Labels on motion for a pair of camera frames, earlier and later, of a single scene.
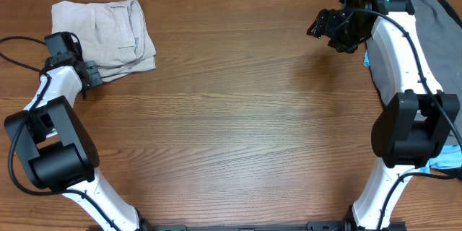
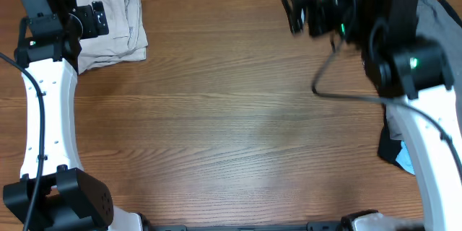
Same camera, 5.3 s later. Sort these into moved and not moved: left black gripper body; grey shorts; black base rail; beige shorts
Moved: left black gripper body; beige shorts
Not moved: grey shorts; black base rail
